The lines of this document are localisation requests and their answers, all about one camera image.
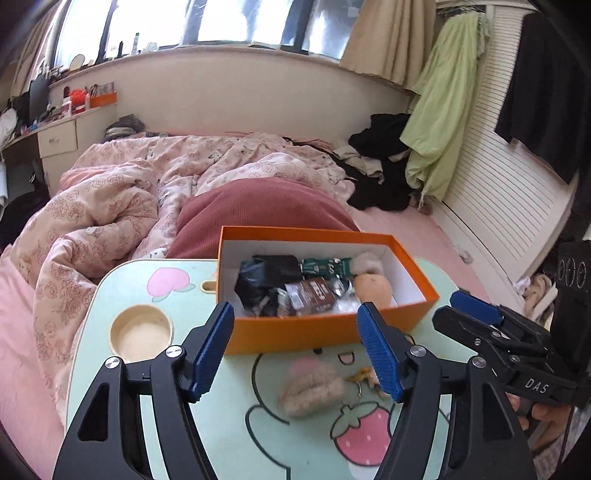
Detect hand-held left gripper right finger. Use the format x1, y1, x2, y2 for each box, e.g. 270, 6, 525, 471
356, 302, 539, 480

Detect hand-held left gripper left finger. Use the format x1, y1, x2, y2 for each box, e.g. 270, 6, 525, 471
52, 300, 236, 480

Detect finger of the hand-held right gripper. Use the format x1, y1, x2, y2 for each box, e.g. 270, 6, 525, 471
431, 305, 546, 377
450, 291, 555, 352

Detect tan capybara plush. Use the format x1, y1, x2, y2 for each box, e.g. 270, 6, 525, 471
353, 272, 399, 308

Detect black glossy lace cloth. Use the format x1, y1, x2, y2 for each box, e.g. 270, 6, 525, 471
235, 258, 287, 317

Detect brown fluffy plush keychain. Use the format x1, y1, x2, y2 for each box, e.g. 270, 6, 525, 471
277, 361, 346, 419

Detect orange cardboard box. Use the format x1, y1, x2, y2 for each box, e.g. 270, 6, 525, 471
217, 225, 439, 356

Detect brown card box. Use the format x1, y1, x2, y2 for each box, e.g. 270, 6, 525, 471
284, 279, 338, 317

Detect grey-beige fluffy ball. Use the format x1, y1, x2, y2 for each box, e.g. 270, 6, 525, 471
351, 251, 386, 278

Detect green toy car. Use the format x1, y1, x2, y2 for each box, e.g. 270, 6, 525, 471
301, 256, 354, 280

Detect black leather pouch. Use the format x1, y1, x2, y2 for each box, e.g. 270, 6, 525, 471
252, 254, 303, 282

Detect mint cartoon desktop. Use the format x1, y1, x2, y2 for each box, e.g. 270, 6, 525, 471
65, 258, 467, 480

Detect person's right hand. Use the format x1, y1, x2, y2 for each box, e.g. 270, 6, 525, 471
505, 392, 575, 450

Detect small yellow key charm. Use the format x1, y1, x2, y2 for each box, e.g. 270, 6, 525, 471
348, 367, 384, 402

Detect beige cloth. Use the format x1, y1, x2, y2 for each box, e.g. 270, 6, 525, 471
517, 272, 559, 319

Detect black device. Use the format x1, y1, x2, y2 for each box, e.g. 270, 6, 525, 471
551, 240, 591, 352

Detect white slatted panel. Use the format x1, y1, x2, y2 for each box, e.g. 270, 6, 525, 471
434, 4, 578, 301

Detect maroon ribbed pillow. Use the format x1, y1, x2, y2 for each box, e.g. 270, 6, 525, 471
167, 178, 361, 259

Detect pink floral quilt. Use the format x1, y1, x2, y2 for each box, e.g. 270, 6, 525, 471
9, 131, 356, 416

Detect pink bedsheet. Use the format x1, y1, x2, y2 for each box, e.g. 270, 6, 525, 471
0, 203, 527, 480

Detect light green hanging garment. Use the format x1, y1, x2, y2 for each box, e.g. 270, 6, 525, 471
399, 11, 492, 201

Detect black clothes pile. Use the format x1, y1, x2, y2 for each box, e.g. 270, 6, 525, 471
332, 112, 416, 213

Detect black hanging garment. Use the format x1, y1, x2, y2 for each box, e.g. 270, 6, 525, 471
494, 11, 591, 185

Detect dark cloth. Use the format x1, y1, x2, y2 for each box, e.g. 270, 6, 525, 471
104, 114, 146, 141

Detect cream drawer cabinet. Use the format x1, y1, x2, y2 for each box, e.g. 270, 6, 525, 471
37, 113, 118, 171

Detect beige curtain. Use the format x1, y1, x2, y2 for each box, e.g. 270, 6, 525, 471
339, 0, 437, 86
9, 23, 61, 93

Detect black monitor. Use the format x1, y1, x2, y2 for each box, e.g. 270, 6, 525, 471
28, 74, 51, 123

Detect black cable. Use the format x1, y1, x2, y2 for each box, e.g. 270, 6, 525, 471
556, 406, 578, 480

